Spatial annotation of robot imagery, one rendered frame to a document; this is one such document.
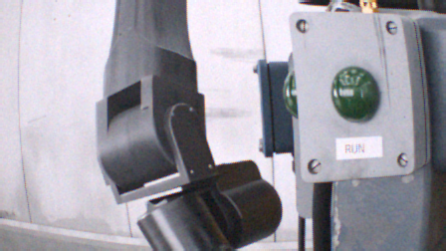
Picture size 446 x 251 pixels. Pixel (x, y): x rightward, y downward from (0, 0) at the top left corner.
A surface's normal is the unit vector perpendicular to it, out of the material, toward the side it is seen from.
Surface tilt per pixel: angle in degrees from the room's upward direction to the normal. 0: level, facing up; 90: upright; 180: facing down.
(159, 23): 66
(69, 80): 90
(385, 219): 90
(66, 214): 90
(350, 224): 90
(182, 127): 75
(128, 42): 70
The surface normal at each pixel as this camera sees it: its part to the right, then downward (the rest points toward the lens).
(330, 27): -0.46, 0.07
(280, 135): -0.03, 0.05
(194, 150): 0.75, -0.29
